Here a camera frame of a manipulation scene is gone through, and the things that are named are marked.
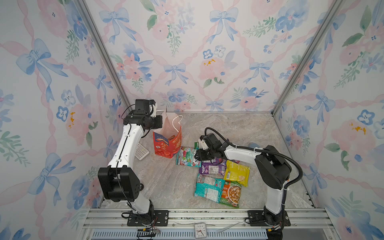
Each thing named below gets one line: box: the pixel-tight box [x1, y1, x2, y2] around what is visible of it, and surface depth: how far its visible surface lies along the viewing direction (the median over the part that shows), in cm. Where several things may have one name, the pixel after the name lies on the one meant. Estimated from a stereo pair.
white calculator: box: [134, 143, 150, 161], surface depth 99 cm
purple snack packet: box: [199, 158, 227, 176], surface depth 90 cm
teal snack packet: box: [193, 173, 225, 204], surface depth 83 cm
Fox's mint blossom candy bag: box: [176, 146, 202, 168], surface depth 94 cm
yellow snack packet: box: [223, 160, 250, 188], surface depth 87 cm
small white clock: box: [194, 222, 207, 240], surface depth 70 cm
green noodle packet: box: [219, 180, 242, 209], surface depth 82 cm
